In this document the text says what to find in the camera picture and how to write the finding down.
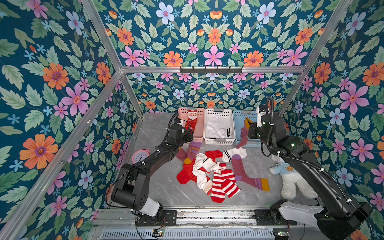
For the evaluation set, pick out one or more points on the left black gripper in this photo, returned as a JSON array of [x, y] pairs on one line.
[[189, 137]]

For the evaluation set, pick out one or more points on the red santa sock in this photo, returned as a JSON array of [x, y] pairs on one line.
[[191, 120]]

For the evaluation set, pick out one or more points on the black hook rail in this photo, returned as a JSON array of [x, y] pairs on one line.
[[211, 70]]

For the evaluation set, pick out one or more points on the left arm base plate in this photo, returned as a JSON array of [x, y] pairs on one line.
[[163, 218]]

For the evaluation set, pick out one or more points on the maroon sock yellow toe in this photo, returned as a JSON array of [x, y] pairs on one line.
[[190, 154]]

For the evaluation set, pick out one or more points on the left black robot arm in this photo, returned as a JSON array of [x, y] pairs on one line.
[[132, 185]]

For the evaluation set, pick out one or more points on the red white striped sock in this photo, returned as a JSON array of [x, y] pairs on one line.
[[217, 193], [229, 185]]

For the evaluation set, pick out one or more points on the white ribbed sock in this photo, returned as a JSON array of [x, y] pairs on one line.
[[201, 167]]

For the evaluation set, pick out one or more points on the white folded sock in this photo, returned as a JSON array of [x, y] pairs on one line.
[[228, 154]]

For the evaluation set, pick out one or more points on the maroon sock yellow heel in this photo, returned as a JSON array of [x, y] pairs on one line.
[[242, 176]]

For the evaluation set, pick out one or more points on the white teddy bear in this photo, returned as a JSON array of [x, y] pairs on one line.
[[291, 180]]

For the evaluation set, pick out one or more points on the blue plastic basket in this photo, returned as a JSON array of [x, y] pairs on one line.
[[239, 122]]

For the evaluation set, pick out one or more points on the white plastic basket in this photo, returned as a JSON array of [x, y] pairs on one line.
[[225, 120]]

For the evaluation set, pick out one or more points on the white sock black stripes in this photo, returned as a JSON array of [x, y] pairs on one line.
[[228, 133]]

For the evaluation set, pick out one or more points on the maroon sock purple toe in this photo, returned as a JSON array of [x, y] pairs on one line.
[[244, 133]]

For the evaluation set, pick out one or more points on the red plain sock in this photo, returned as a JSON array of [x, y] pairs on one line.
[[186, 175]]

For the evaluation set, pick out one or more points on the pink plastic basket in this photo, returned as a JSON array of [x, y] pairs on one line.
[[199, 128]]

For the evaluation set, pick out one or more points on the pink alarm clock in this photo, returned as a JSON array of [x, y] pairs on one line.
[[140, 155]]

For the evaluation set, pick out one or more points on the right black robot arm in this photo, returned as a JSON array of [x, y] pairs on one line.
[[340, 214]]

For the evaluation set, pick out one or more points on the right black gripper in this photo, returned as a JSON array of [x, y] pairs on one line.
[[252, 131]]

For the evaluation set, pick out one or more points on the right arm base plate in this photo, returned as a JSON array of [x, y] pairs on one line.
[[269, 217]]

